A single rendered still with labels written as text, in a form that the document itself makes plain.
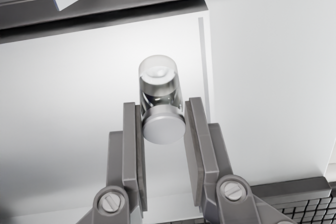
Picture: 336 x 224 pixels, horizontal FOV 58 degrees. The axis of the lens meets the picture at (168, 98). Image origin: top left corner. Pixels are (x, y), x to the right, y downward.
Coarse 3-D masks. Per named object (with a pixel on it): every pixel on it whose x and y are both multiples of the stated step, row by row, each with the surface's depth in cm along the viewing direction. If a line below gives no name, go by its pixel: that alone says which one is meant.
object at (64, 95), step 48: (192, 0) 21; (0, 48) 20; (48, 48) 24; (96, 48) 25; (144, 48) 25; (192, 48) 25; (0, 96) 27; (48, 96) 27; (96, 96) 28; (192, 96) 29; (0, 144) 31; (48, 144) 31; (96, 144) 32; (144, 144) 32; (0, 192) 36; (48, 192) 37; (96, 192) 37
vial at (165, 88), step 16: (144, 64) 16; (160, 64) 16; (144, 80) 15; (160, 80) 15; (176, 80) 15; (144, 96) 14; (160, 96) 14; (176, 96) 14; (144, 112) 15; (160, 112) 13; (176, 112) 14
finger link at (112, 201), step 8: (104, 192) 11; (112, 192) 11; (120, 192) 11; (96, 200) 10; (104, 200) 10; (112, 200) 10; (120, 200) 10; (128, 200) 10; (96, 208) 10; (104, 208) 10; (112, 208) 10; (120, 208) 10; (128, 208) 10; (96, 216) 10; (104, 216) 10; (112, 216) 10; (120, 216) 10; (128, 216) 10
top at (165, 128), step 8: (168, 112) 13; (152, 120) 13; (160, 120) 13; (168, 120) 13; (176, 120) 13; (144, 128) 14; (152, 128) 14; (160, 128) 14; (168, 128) 14; (176, 128) 14; (184, 128) 14; (144, 136) 14; (152, 136) 14; (160, 136) 14; (168, 136) 14; (176, 136) 14
